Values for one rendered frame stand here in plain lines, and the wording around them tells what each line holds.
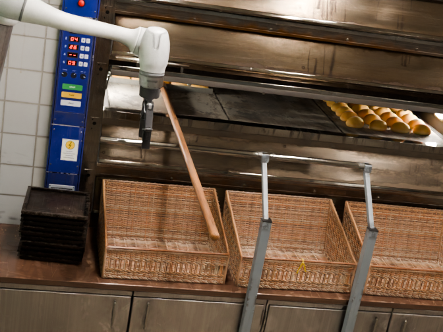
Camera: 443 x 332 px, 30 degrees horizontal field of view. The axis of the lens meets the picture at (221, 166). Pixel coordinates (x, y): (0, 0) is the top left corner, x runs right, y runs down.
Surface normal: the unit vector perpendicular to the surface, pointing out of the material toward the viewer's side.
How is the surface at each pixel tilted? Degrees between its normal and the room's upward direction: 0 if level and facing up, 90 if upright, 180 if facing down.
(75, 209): 0
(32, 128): 90
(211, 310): 90
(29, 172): 90
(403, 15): 70
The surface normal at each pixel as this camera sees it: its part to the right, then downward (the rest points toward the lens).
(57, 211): 0.16, -0.93
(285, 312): 0.16, 0.37
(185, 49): 0.21, 0.03
